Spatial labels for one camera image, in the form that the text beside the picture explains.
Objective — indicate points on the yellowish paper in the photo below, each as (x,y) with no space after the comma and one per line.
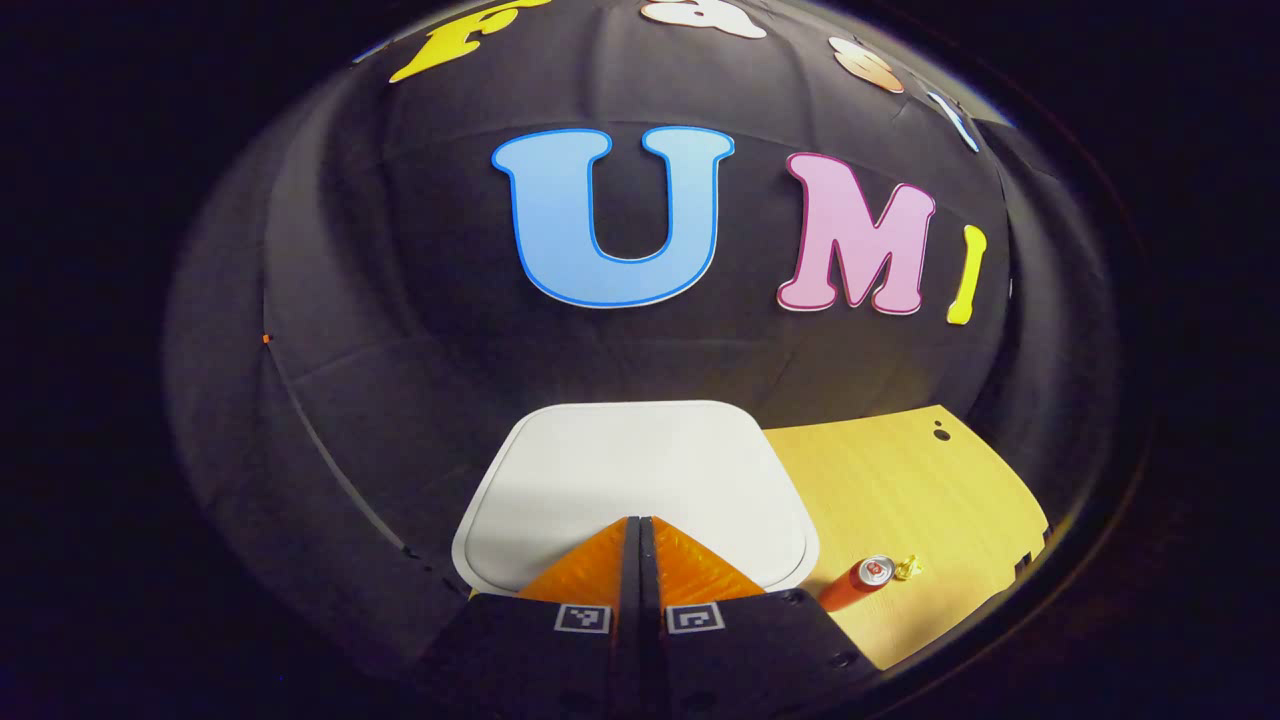
(907,570)

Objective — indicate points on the orange pop can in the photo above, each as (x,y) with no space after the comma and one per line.
(850,588)

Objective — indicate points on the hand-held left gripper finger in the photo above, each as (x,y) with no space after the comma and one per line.
(649,600)
(631,600)

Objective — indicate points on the white desktop garbage bin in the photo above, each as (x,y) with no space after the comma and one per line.
(640,460)

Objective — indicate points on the black backdrop cloth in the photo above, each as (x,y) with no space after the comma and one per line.
(400,300)

